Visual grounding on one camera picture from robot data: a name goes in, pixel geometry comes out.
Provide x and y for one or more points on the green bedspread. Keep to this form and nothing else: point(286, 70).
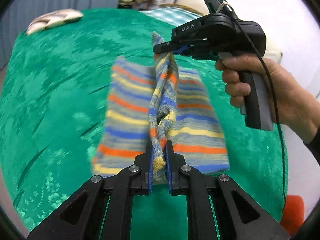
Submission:
point(53, 105)

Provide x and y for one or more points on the orange fuzzy blanket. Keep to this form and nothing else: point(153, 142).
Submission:
point(293, 214)

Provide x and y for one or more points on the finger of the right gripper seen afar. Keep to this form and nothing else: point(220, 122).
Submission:
point(171, 47)

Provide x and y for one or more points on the striped knit sweater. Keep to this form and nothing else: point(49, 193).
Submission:
point(153, 105)

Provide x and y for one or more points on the person's right hand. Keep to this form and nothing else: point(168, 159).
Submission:
point(297, 108)

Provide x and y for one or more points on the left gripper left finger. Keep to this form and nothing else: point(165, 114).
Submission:
point(102, 207)

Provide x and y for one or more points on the checked teal bed sheet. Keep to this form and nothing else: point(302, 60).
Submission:
point(173, 16)

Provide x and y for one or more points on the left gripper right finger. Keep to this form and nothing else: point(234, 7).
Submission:
point(217, 207)

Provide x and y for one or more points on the white patterned folded cloth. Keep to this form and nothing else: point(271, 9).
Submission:
point(53, 19)

